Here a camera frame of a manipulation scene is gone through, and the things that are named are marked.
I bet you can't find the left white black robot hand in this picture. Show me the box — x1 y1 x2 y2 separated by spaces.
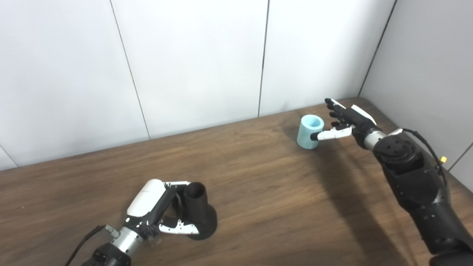
124 179 202 239

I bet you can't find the light-blue hose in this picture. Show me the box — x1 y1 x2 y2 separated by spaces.
297 115 325 150

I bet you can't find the black nozzle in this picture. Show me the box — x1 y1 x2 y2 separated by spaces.
183 182 218 241

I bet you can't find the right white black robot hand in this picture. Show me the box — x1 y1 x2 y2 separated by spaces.
310 98 383 148

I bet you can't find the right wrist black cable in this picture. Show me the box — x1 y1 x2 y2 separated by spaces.
392 128 449 192

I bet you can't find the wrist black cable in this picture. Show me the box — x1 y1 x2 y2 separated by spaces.
392 128 449 192
65 225 120 266

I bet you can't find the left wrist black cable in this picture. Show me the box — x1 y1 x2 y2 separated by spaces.
65 225 120 266

